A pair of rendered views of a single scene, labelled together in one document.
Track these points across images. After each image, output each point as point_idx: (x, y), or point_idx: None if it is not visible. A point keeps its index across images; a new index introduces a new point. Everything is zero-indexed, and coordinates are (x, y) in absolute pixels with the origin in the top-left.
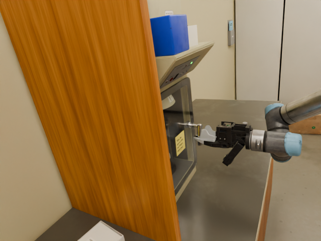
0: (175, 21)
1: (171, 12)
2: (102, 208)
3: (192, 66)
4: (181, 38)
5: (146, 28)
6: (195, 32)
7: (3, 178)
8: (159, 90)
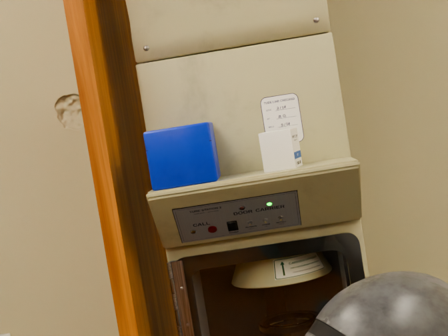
0: (161, 139)
1: (288, 98)
2: None
3: (321, 211)
4: (183, 164)
5: (97, 154)
6: (285, 144)
7: (93, 329)
8: (121, 241)
